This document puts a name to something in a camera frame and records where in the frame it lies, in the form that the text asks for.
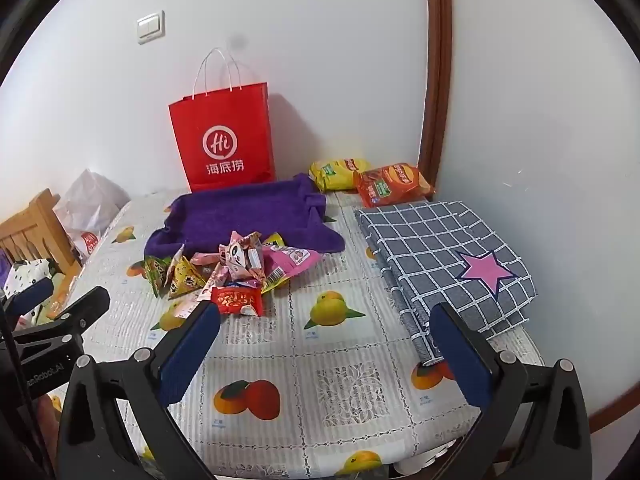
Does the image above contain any yellow chips bag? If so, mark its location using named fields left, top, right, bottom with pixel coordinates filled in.
left=308, top=157, right=373, bottom=193

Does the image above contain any large pink snack bag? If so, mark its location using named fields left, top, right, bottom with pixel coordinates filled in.
left=260, top=245, right=323, bottom=293

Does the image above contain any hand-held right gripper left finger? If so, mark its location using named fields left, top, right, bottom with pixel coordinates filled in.
left=56, top=300, right=223, bottom=480

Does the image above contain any white plastic bag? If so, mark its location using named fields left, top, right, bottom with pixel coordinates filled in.
left=54, top=169, right=132, bottom=261

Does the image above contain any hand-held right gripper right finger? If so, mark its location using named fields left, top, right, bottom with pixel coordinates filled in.
left=428, top=303, right=607, bottom=480

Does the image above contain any red snack packet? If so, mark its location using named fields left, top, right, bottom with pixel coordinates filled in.
left=211, top=285, right=264, bottom=317

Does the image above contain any white light switch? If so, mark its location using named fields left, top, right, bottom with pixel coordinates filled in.
left=136, top=10, right=165, bottom=45

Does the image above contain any brown wooden door frame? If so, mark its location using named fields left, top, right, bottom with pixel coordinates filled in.
left=417, top=0, right=453, bottom=201

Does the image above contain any grey plaid cloth pink star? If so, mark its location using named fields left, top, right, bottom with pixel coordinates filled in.
left=354, top=200, right=538, bottom=366

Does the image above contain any red paper bag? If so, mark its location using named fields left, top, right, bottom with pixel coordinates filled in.
left=168, top=47, right=277, bottom=193

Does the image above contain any white spotted cloth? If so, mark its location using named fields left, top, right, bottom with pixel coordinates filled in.
left=2, top=259, right=57, bottom=302

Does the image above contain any wooden furniture frame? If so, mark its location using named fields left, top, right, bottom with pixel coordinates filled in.
left=0, top=188, right=83, bottom=281

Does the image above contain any fruit printed tablecloth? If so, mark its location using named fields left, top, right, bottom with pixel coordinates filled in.
left=45, top=187, right=546, bottom=480

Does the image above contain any purple towel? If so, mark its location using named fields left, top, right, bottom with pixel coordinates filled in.
left=144, top=172, right=346, bottom=261

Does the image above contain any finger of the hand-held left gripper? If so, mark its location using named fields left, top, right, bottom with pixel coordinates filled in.
left=0, top=277, right=55, bottom=314
left=47, top=286, right=111, bottom=335

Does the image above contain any red chips bag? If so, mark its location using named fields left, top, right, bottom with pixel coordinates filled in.
left=352, top=162, right=435, bottom=209

